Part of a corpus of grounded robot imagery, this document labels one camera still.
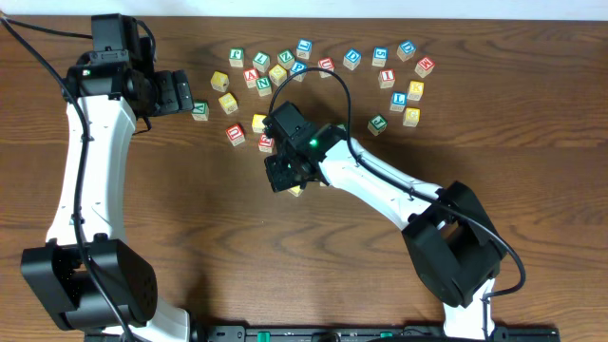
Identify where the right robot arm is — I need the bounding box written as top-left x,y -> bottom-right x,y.
263,102 -> 506,340

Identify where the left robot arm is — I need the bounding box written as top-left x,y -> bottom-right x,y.
21,14 -> 204,341

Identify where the red block bottom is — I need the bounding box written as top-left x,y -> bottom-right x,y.
257,134 -> 275,154

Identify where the yellow block above red pair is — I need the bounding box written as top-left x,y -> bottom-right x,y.
252,114 -> 266,134

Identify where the red U block lower left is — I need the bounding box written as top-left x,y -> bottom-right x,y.
225,123 -> 246,146

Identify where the red u block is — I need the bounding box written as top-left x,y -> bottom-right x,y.
225,123 -> 246,146
317,57 -> 334,78

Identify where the green N block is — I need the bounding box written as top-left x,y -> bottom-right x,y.
256,77 -> 272,97

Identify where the yellow block near N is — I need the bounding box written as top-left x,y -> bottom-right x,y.
268,65 -> 288,86

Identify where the blue P block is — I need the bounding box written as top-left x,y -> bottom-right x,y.
290,61 -> 307,82

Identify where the green J block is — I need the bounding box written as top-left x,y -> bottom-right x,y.
368,114 -> 388,136

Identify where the yellow block lower left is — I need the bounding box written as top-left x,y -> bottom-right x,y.
218,93 -> 238,115

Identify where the red A block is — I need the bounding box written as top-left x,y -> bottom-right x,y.
243,67 -> 259,88

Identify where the red U block upper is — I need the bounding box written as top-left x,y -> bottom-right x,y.
317,57 -> 334,78

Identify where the green Z block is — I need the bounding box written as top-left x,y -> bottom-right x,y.
277,49 -> 295,70

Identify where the green L block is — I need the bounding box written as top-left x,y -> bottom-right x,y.
253,51 -> 271,73

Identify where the green V block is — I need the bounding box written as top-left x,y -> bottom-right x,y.
191,102 -> 209,121

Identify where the yellow block far left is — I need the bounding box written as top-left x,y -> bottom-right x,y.
210,71 -> 230,93

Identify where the blue block top centre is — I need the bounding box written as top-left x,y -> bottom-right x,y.
296,39 -> 313,60

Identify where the blue D block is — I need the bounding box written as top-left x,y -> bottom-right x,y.
343,48 -> 362,70

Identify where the blue L block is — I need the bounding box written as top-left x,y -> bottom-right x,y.
389,92 -> 407,112

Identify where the red I block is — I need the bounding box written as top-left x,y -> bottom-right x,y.
378,69 -> 395,88

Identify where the yellow G block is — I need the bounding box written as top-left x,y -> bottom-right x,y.
403,107 -> 421,127

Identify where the blue S block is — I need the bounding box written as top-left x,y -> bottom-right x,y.
371,47 -> 389,67

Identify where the yellow K block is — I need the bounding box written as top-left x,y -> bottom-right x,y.
408,81 -> 425,101

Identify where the red M block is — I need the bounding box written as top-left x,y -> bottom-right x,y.
414,56 -> 436,78

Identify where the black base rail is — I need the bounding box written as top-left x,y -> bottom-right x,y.
190,325 -> 561,342

